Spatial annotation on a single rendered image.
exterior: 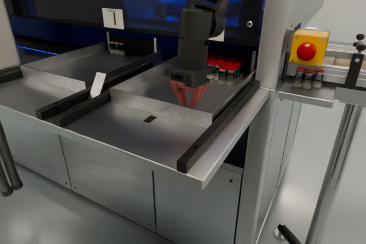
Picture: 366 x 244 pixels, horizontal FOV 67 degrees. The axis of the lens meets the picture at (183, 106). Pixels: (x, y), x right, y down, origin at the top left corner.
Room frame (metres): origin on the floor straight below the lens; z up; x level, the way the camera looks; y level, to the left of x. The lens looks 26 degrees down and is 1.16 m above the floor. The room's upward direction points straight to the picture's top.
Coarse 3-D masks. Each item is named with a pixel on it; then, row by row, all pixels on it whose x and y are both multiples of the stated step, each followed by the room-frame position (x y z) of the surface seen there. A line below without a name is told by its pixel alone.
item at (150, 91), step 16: (160, 64) 0.77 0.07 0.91; (128, 80) 0.64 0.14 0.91; (144, 80) 0.70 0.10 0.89; (160, 80) 0.73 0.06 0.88; (240, 80) 0.73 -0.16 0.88; (112, 96) 0.59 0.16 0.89; (128, 96) 0.56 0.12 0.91; (144, 96) 0.54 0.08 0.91; (160, 96) 0.62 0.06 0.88; (208, 96) 0.62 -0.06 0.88; (224, 96) 0.62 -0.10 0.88; (160, 112) 0.52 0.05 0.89; (176, 112) 0.50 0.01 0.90; (192, 112) 0.48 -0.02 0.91; (208, 112) 0.47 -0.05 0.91
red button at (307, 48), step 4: (304, 44) 0.61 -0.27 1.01; (308, 44) 0.60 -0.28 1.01; (312, 44) 0.61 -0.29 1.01; (300, 48) 0.61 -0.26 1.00; (304, 48) 0.60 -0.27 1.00; (308, 48) 0.60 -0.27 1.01; (312, 48) 0.60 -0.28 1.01; (296, 52) 0.61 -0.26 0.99; (300, 52) 0.60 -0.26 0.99; (304, 52) 0.60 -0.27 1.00; (308, 52) 0.60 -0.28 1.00; (312, 52) 0.59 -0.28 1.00; (300, 56) 0.60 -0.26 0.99; (304, 56) 0.60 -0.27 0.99; (308, 56) 0.60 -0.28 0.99; (312, 56) 0.59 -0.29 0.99; (304, 60) 0.60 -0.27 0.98
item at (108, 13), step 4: (104, 8) 0.94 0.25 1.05; (104, 12) 0.94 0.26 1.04; (108, 12) 0.93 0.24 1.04; (112, 12) 0.92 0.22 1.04; (116, 12) 0.91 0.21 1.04; (120, 12) 0.90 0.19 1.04; (104, 16) 0.94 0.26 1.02; (108, 16) 0.93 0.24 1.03; (112, 16) 0.92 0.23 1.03; (116, 16) 0.91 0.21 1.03; (120, 16) 0.90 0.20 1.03; (104, 20) 0.94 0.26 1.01; (108, 20) 0.93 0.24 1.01; (112, 20) 0.92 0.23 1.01; (116, 20) 0.91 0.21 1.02; (120, 20) 0.90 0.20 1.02; (104, 24) 0.94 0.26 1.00; (108, 24) 0.93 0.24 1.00; (112, 24) 0.92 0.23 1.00; (116, 24) 0.91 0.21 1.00; (120, 24) 0.90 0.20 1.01; (120, 28) 0.91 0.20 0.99
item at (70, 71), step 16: (80, 48) 0.95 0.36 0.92; (96, 48) 1.01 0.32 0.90; (32, 64) 0.79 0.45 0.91; (48, 64) 0.83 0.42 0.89; (64, 64) 0.87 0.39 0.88; (80, 64) 0.87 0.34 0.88; (96, 64) 0.87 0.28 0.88; (112, 64) 0.87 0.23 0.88; (128, 64) 0.77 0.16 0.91; (48, 80) 0.70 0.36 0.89; (64, 80) 0.67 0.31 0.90; (80, 80) 0.64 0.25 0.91
